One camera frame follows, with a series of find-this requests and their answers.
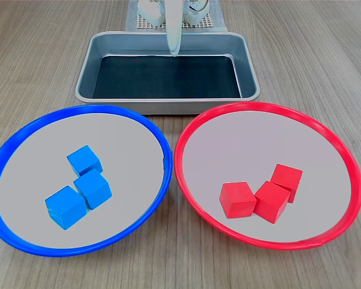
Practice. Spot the blue cube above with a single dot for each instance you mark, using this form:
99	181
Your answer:
65	207
92	189
85	161

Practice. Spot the black tray mat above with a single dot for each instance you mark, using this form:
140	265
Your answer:
168	78

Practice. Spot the steel tray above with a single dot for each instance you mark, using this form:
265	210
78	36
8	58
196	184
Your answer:
87	75

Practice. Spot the red-rimmed white plate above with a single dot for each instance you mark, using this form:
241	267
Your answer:
243	144

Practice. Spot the red cube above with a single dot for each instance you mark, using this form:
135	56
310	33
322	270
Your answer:
237	200
288	177
272	203

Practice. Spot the blue-rimmed white plate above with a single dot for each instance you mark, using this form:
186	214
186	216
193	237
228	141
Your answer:
33	150

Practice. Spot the pale perforated base plate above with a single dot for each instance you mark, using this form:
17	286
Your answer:
204	24

